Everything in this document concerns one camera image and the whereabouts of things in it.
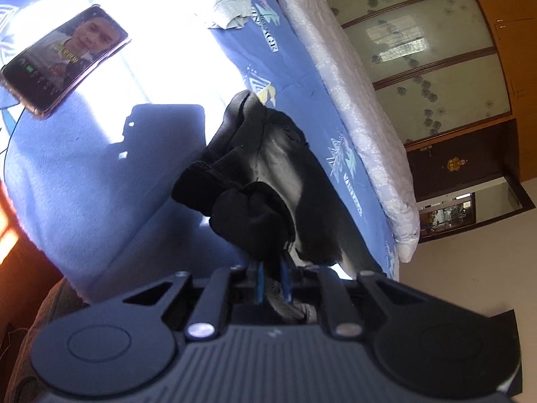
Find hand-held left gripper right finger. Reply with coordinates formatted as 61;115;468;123
280;256;428;340

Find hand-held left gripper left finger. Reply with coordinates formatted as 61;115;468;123
123;260;266;341

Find black pants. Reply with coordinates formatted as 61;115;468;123
171;90;384;324

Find blue printed bed sheet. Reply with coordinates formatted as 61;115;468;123
0;0;400;305

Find dark wooden cabinet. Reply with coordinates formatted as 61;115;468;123
405;118;537;243

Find wooden wardrobe with glass doors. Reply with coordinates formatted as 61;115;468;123
312;0;537;185

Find smartphone with pink case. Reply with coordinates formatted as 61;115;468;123
1;4;132;118

